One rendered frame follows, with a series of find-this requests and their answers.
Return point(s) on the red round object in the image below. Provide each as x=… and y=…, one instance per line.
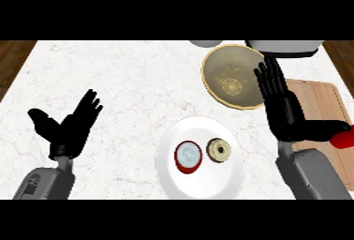
x=343, y=139

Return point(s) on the olive bowl with gold rim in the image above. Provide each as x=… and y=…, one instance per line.
x=231, y=78

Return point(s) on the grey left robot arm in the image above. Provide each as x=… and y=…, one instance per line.
x=47, y=181

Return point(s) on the white plate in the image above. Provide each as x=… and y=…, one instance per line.
x=201, y=157

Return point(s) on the pale wooden cutting board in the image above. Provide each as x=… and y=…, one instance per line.
x=322, y=103

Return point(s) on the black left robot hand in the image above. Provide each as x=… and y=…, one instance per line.
x=70, y=131

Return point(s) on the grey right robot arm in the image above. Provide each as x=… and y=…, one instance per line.
x=312, y=173

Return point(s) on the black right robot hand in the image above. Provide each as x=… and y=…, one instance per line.
x=285, y=115

